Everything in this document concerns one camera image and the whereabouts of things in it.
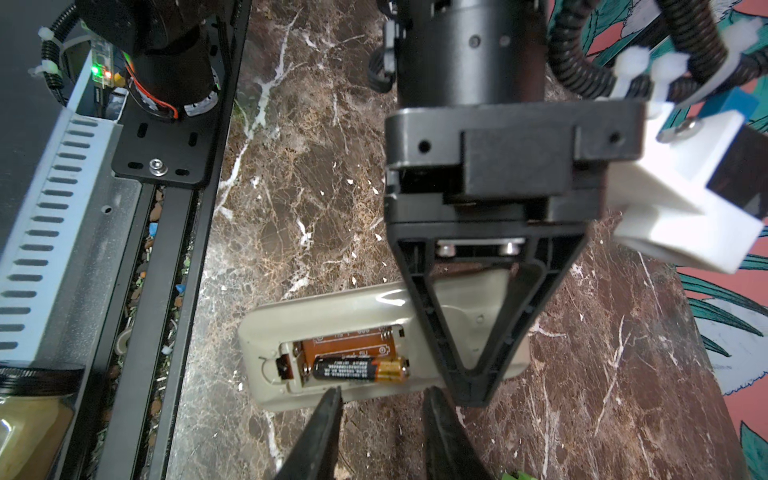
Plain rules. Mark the green circuit board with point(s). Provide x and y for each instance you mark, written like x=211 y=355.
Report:
x=108 y=65

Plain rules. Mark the AA battery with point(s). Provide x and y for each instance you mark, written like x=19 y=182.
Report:
x=363 y=369

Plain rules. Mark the white slotted cable duct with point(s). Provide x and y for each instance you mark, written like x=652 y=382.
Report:
x=36 y=255

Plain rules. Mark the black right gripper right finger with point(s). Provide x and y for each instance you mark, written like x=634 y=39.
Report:
x=449 y=453

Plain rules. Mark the green owl puzzle piece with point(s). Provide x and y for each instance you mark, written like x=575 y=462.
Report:
x=518 y=475

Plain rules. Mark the grey remote control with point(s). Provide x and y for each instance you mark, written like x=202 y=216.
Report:
x=281 y=342

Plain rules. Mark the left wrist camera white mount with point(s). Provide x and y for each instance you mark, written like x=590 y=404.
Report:
x=668 y=212

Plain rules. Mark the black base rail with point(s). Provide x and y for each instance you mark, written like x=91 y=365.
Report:
x=127 y=411

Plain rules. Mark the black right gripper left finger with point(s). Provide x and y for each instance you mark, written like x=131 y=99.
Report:
x=315 y=454

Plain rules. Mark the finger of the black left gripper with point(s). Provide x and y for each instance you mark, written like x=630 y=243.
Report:
x=415 y=260
x=540 y=271

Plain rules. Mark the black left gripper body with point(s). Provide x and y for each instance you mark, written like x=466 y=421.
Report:
x=474 y=151

